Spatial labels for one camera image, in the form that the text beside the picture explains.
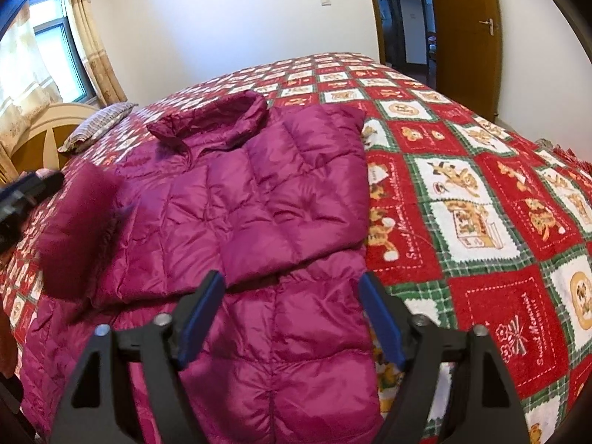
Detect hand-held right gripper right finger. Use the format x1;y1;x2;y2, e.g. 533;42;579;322
360;271;530;444

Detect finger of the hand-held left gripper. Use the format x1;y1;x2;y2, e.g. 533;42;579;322
0;171;64;209
0;202;35;251

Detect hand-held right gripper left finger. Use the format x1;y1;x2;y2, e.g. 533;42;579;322
48;269;226;444

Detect magenta down jacket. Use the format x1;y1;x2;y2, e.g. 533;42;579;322
18;90;387;444

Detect beige wooden headboard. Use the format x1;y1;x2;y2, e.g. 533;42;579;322
9;102;100;183

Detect striped pillow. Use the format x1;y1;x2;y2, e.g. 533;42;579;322
58;102;139;154

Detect sheer yellow curtain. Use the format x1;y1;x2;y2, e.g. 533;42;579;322
0;2;63;181

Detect window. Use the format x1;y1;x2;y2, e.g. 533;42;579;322
28;0;95;103

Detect beige patterned curtain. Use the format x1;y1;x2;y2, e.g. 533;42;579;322
60;0;128;107

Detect red printed patchwork blanket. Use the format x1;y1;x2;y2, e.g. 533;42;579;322
0;52;592;444

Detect brown wooden door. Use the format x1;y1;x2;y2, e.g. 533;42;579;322
424;0;502;123

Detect brown door frame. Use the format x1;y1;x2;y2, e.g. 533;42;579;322
363;0;390;66

